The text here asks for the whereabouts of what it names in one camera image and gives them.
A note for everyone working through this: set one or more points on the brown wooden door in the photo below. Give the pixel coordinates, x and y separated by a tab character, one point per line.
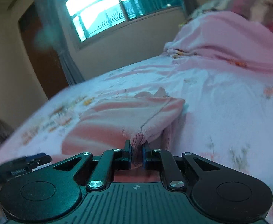
38	58

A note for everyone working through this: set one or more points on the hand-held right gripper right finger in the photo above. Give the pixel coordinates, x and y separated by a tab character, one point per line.
145	156

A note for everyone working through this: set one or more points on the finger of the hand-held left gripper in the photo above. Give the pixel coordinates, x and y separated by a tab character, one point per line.
39	160

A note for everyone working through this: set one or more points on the pink blanket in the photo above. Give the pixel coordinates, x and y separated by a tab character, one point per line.
220	37

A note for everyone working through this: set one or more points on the pink knit garment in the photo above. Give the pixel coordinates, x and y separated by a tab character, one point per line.
117	119

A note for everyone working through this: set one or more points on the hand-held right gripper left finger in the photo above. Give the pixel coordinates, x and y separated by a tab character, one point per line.
129	155

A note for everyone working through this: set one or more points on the grey curtain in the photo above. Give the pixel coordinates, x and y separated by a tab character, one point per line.
59	39

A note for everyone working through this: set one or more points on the window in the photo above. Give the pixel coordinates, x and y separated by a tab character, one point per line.
96	9

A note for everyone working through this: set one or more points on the floral bed sheet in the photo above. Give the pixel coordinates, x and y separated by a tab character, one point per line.
220	102

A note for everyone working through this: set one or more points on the pink plush pillow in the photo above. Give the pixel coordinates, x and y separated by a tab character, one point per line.
262	9

